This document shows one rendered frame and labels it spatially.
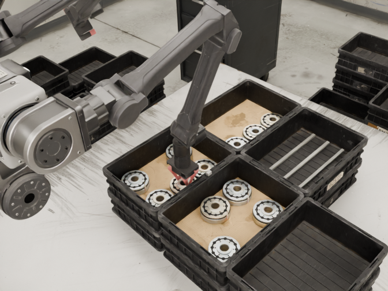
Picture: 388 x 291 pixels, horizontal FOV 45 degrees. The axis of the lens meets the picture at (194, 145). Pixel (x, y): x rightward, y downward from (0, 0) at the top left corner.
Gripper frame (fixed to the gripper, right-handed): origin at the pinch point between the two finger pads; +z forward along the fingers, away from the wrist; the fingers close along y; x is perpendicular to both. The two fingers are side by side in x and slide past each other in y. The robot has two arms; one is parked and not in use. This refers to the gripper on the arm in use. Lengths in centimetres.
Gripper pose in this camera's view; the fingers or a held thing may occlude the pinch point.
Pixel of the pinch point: (183, 181)
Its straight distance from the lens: 170.3
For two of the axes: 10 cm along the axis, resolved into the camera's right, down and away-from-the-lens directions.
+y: -7.1, -4.5, 5.4
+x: -7.0, 4.9, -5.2
